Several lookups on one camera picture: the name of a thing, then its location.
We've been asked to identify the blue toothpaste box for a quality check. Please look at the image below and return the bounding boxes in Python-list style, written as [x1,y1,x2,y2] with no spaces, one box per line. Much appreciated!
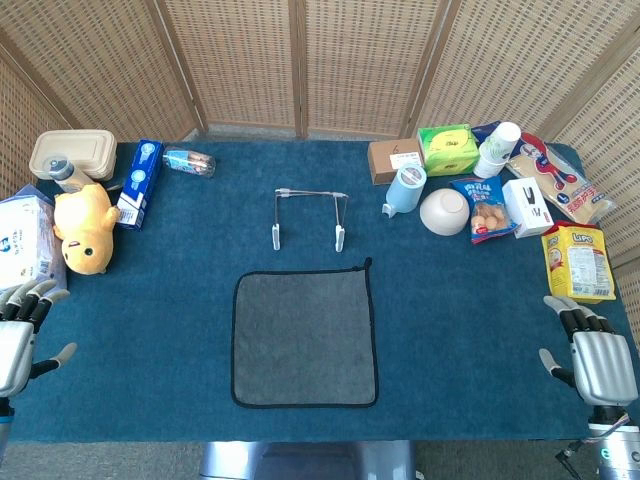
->
[115,138,165,232]

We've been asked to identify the dark blue snack bag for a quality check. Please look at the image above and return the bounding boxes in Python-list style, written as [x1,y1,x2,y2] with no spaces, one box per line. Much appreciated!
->
[470,120,502,146]

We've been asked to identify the brown cardboard box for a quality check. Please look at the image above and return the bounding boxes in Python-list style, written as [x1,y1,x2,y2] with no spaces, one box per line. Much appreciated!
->
[367,137,426,186]

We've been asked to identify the yellow plush toy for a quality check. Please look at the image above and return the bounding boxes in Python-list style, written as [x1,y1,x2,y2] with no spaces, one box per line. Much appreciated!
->
[52,182,122,276]

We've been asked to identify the white stapler box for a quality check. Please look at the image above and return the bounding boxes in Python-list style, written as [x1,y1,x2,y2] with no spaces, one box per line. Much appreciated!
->
[501,177,555,240]

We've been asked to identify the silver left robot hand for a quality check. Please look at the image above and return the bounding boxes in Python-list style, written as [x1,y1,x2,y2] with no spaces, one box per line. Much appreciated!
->
[0,278,79,399]

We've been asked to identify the metal wire rack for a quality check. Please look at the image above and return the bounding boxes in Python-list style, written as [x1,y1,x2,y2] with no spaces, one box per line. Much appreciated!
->
[271,187,350,253]

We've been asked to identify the beige bottle with grey cap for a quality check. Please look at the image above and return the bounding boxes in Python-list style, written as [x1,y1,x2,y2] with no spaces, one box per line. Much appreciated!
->
[47,155,94,194]

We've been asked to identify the cartoon printed glove package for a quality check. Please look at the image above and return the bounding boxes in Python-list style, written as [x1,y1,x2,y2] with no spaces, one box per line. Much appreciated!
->
[504,132,617,225]

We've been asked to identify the green tissue pack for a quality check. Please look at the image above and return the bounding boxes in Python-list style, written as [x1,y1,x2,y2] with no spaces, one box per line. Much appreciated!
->
[417,123,481,178]

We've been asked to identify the teal carpet table mat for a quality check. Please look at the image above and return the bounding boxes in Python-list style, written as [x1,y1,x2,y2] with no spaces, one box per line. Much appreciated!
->
[9,139,636,444]

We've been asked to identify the white tissue pack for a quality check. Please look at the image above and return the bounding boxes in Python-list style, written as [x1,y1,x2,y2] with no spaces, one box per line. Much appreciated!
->
[0,183,69,296]

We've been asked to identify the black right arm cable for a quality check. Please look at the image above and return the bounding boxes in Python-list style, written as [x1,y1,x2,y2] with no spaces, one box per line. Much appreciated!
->
[555,438,601,462]

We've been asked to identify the stack of paper cups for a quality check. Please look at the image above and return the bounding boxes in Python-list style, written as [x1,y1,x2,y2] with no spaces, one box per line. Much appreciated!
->
[472,121,522,180]

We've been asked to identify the yellow Lipo snack bag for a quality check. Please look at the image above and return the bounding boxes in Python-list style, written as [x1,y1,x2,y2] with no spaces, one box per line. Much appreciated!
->
[541,220,618,305]

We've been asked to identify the clear plastic snack bottle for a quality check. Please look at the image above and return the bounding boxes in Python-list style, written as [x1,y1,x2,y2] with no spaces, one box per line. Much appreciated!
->
[162,145,217,179]

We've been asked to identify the light blue cylindrical cup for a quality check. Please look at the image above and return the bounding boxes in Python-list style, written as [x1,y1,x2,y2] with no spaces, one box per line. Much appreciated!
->
[382,162,428,220]

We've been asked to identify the beige upturned bowl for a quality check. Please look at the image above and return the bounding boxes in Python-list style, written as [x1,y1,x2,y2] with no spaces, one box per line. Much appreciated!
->
[418,187,471,237]

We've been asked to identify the grey and blue cloth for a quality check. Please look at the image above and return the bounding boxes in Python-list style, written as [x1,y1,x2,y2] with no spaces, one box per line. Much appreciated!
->
[230,256,380,410]

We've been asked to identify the blue biscuit snack bag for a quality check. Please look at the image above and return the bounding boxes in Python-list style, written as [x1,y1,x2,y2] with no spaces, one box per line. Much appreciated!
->
[449,175,519,245]

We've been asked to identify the beige lidded lunch box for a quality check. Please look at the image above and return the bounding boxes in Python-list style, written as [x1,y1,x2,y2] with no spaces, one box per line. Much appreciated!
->
[28,129,119,182]

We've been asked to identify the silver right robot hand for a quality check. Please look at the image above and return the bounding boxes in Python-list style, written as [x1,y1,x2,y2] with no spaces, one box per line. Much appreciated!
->
[538,294,632,407]

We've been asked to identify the silver robot torso base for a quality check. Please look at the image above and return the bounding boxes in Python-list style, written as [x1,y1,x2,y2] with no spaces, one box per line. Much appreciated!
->
[198,439,417,480]

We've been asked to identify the woven bamboo folding screen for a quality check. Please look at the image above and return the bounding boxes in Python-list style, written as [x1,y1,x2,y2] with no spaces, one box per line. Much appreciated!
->
[0,0,640,321]

